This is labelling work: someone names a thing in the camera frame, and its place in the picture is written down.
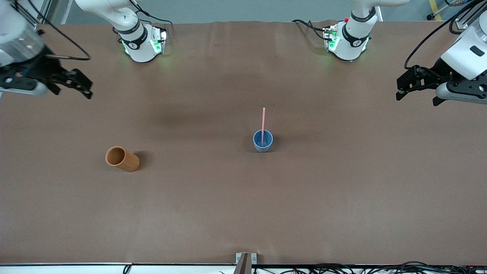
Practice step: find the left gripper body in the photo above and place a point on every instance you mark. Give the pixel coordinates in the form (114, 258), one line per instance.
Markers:
(437, 74)

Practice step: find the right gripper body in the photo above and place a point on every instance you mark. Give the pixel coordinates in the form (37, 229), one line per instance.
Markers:
(42, 67)

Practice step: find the pink chopstick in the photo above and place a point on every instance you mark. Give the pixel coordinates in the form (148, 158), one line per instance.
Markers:
(263, 121)

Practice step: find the blue cup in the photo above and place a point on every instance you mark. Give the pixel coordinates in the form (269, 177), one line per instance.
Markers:
(262, 146)

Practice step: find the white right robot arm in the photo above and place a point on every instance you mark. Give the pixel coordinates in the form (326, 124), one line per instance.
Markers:
(139, 45)

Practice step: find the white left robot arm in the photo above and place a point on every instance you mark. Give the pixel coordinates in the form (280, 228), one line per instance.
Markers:
(354, 34)

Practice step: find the orange cylindrical cup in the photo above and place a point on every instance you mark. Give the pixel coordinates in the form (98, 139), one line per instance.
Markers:
(127, 161)

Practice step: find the brown table mat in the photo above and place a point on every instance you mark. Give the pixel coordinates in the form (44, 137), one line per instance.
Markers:
(228, 198)

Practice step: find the aluminium frame profile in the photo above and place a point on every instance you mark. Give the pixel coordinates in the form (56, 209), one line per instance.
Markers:
(43, 9)
(467, 17)

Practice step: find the white table edge rail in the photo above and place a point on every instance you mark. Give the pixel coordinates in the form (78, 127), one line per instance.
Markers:
(57, 269)

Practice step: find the small metal bracket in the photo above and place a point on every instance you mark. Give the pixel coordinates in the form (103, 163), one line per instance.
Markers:
(254, 258)

